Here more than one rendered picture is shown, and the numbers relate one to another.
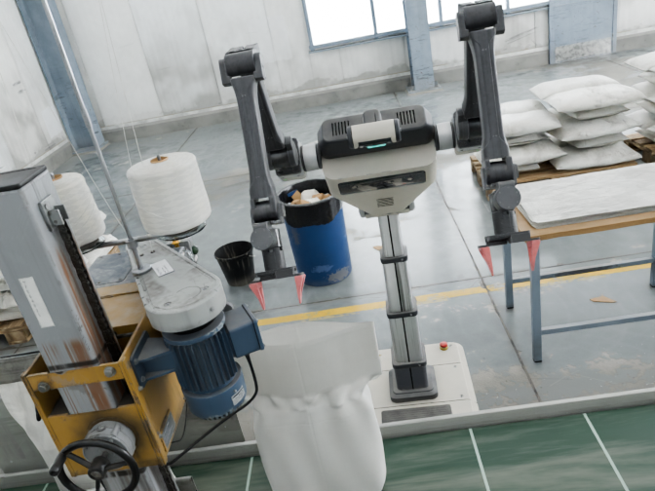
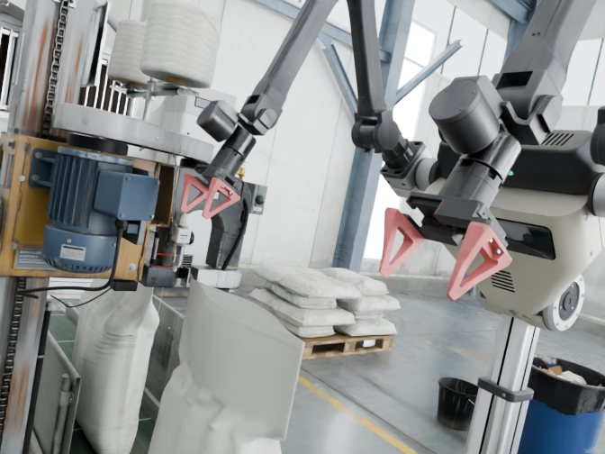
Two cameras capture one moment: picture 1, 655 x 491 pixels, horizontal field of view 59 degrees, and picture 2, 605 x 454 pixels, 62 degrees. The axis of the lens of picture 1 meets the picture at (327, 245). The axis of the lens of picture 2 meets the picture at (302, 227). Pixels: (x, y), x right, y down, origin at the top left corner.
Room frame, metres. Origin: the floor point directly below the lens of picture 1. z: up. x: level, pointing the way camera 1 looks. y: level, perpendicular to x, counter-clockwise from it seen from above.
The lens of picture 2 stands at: (0.76, -0.73, 1.34)
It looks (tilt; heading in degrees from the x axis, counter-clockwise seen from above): 4 degrees down; 45
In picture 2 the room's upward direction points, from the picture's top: 11 degrees clockwise
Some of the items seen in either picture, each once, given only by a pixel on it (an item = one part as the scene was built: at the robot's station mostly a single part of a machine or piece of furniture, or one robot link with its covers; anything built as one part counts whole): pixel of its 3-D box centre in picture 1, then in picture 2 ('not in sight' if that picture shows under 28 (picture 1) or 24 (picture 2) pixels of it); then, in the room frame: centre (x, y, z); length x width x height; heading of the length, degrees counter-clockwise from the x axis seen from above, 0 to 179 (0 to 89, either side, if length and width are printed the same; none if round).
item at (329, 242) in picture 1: (317, 233); (555, 425); (3.79, 0.05, 0.32); 0.51 x 0.48 x 0.65; 175
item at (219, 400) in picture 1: (207, 364); (87, 210); (1.19, 0.35, 1.21); 0.15 x 0.15 x 0.25
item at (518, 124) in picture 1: (515, 124); not in sight; (4.64, -1.72, 0.57); 0.66 x 0.42 x 0.13; 77
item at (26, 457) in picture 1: (108, 423); (171, 360); (1.89, 1.01, 0.54); 1.05 x 0.02 x 0.41; 85
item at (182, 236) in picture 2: not in sight; (181, 242); (1.46, 0.41, 1.14); 0.05 x 0.04 x 0.16; 175
